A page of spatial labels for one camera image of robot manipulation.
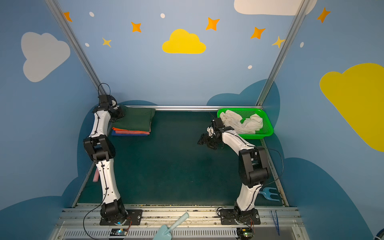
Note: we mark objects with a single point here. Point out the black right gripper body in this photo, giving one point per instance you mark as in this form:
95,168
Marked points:
208,140

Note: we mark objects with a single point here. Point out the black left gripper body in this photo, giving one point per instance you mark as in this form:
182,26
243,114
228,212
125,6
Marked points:
119,112

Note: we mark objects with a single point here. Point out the dark green t shirt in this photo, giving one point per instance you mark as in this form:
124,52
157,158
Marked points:
135,119

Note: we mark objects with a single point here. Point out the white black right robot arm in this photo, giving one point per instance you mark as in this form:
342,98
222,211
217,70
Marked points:
253,168

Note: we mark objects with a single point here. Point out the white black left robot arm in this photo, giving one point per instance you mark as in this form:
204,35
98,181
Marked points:
102,152

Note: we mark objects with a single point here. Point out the orange folded t shirt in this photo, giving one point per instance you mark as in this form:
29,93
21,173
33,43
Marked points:
126,130

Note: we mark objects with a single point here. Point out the blue folded t shirt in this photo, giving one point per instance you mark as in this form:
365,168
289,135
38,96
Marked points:
114,134

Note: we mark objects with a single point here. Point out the pink folded t shirt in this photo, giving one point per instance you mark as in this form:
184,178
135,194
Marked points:
124,132

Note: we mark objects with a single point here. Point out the white t shirt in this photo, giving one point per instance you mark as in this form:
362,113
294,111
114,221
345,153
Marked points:
247,126

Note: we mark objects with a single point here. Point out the green plastic basket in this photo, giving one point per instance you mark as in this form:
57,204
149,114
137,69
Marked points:
267,129

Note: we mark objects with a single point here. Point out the right green circuit board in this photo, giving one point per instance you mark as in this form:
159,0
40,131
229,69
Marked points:
244,233

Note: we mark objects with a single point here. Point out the green circuit board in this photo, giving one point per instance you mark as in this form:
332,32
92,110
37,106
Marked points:
118,232
244,233

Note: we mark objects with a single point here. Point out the teal toy trowel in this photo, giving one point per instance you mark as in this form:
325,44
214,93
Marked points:
164,232

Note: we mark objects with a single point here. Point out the left green circuit board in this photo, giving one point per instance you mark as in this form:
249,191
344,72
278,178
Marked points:
118,232

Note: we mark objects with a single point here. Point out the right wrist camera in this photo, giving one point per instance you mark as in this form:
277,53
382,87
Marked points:
210,131

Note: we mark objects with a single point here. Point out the aluminium back frame rail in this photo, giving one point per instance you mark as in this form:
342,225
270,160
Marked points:
190,108

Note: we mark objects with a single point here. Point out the wooden handled blue tool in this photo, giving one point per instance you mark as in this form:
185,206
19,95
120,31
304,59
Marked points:
270,194

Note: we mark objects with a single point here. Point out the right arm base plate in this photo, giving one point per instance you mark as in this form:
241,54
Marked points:
237,217

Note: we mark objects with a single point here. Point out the aluminium right floor rail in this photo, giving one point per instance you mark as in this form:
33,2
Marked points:
277,176

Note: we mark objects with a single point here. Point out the aluminium left frame post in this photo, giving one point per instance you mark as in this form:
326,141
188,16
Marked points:
65,26

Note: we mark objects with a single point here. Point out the aluminium frame post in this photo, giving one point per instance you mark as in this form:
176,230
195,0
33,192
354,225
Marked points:
284,49
65,26

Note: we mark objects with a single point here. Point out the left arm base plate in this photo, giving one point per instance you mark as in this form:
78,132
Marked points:
133,219

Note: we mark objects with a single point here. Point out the aluminium right frame post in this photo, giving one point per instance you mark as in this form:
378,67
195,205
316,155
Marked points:
284,49

